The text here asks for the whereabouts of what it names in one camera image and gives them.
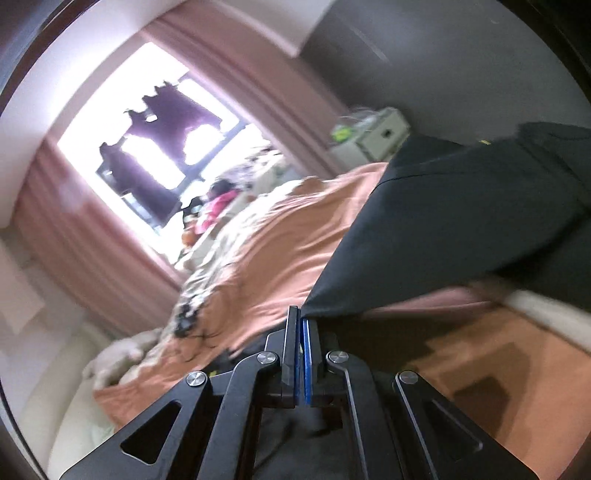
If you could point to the patterned quilt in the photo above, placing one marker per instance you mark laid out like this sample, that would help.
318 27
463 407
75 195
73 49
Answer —
221 258

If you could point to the orange bed sheet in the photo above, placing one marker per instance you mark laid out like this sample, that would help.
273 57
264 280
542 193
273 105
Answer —
277 240

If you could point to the dark hanging garment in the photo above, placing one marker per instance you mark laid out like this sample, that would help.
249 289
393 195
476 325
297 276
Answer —
175 120
138 180

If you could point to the pink curtain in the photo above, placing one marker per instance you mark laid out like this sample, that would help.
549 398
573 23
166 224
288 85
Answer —
83 230
258 78

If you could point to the cream bed frame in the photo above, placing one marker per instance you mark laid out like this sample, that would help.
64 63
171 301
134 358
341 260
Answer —
554 318

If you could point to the pink clothes pile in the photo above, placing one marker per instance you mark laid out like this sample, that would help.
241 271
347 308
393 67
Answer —
217 203

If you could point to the green item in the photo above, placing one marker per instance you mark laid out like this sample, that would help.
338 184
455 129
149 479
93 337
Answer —
341 134

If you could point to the dark grey wardrobe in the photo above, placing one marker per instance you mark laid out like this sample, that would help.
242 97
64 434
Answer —
438 55

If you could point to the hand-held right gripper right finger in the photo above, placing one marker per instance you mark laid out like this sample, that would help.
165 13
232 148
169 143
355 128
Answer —
308 369

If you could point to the green and white items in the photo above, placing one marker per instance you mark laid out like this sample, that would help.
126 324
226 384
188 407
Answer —
378 136

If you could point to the white fluffy cloth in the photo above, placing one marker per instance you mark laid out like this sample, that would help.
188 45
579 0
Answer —
120 360

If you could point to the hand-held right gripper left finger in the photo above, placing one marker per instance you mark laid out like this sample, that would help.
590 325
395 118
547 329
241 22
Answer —
291 364

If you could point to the black garment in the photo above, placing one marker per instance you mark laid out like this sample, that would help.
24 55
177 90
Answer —
438 221

